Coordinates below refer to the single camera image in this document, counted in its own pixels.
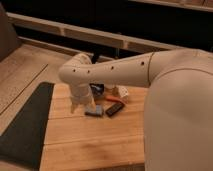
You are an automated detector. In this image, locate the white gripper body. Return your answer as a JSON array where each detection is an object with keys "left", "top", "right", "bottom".
[{"left": 69, "top": 84, "right": 96, "bottom": 112}]

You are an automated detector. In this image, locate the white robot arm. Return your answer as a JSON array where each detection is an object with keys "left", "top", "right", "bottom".
[{"left": 59, "top": 49, "right": 213, "bottom": 171}]

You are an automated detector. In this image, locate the wooden wall rail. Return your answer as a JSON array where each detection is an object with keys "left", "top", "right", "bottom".
[{"left": 7, "top": 12, "right": 180, "bottom": 53}]

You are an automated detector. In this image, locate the dark round bowl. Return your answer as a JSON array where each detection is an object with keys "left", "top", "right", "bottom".
[{"left": 90, "top": 84, "right": 104, "bottom": 98}]

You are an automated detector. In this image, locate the dark floor mat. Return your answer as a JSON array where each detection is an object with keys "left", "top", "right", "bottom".
[{"left": 0, "top": 82, "right": 54, "bottom": 170}]

